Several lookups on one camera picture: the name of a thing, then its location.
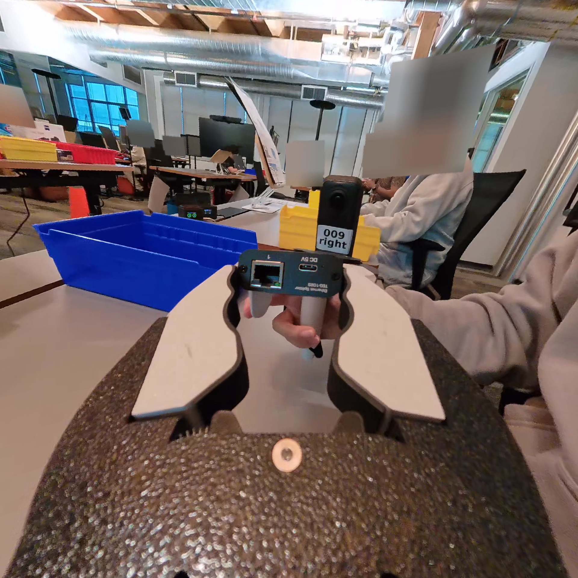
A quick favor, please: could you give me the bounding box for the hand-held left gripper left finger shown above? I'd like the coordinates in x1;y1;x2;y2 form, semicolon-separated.
131;265;250;421

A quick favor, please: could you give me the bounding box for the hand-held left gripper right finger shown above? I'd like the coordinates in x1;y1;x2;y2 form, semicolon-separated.
327;266;447;425

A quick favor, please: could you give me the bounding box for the black ethernet splitter box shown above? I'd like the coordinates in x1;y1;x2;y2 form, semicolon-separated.
238;248;345;298

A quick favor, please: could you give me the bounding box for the person's right forearm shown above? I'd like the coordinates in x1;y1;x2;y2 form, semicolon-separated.
385;229;578;391

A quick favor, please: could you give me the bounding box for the grey desk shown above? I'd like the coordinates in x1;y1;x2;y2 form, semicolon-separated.
0;249;344;574

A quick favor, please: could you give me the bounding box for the person's right hand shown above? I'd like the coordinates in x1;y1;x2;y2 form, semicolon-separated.
243;296;342;349

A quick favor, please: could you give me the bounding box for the yellow plastic bin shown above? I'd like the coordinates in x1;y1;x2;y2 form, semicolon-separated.
279;192;381;263

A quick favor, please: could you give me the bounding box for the printed instruction sheet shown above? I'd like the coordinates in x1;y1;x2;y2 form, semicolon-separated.
229;77;286;182

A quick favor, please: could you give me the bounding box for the black floor lamp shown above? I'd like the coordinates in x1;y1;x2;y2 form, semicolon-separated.
309;100;336;141

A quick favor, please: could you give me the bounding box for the blue plastic bin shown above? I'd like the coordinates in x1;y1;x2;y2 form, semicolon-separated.
33;210;258;312

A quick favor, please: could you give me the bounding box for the black computer monitor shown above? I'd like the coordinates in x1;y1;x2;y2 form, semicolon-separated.
199;117;256;160

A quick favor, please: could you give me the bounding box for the black office chair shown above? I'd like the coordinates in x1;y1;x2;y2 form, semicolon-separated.
409;169;527;301

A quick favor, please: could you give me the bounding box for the black device with green lights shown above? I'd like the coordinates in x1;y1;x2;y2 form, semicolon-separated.
178;204;219;221

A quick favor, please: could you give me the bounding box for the orange cone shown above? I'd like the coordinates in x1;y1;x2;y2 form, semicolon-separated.
69;187;91;220

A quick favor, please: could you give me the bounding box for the person's torso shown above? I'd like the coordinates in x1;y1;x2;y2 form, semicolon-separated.
501;312;578;578

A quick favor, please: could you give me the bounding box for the long red storage bin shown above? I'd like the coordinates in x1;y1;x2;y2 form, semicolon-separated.
44;140;121;166

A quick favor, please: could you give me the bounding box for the wooden work table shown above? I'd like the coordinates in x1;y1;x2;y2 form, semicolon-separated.
0;158;137;215

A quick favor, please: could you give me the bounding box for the long yellow storage bin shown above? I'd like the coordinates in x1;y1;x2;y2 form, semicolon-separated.
0;135;59;162

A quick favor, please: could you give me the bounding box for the silver air duct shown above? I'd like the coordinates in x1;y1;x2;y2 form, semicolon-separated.
63;22;391;93

